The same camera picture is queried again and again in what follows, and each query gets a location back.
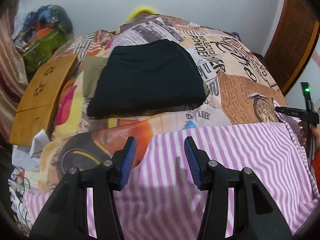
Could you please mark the pink gold striped curtain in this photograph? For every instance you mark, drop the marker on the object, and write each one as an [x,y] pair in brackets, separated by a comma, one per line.
[13,76]

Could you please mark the pile of clothes on basket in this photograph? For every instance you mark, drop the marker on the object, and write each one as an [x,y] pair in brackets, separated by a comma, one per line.
[48,16]

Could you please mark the olive folded garment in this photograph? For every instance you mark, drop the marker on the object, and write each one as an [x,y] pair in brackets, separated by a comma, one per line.
[92,68]

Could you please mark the right hand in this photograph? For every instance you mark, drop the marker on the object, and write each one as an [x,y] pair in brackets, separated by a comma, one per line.
[316,134]

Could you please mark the pink striped fleece pants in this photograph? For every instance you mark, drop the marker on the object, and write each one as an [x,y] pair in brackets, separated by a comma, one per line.
[161,201]

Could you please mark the black folded garment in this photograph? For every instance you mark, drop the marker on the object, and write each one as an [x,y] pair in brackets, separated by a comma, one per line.
[152,76]

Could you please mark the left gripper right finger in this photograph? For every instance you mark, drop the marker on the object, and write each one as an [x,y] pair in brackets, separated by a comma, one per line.
[256,214]

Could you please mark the brown wooden room door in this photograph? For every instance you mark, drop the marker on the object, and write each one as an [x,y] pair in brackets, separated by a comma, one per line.
[292,44]

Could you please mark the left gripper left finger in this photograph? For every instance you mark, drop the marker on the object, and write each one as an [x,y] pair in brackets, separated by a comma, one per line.
[64,215]

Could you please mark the wooden lap desk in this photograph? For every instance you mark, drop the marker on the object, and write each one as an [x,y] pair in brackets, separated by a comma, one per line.
[38,105]

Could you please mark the grey backpack on floor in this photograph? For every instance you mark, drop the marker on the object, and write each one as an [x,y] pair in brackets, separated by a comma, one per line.
[236,36]

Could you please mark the green storage basket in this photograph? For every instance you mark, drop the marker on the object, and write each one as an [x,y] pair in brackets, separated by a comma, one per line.
[40,52]

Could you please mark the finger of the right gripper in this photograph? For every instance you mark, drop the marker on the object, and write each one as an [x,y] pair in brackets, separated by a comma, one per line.
[293,112]

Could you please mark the printed newspaper pattern bedspread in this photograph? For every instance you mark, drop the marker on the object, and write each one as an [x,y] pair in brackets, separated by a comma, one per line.
[240,90]

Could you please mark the yellow foam headboard arch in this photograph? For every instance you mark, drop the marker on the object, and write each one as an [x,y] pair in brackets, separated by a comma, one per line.
[140,11]

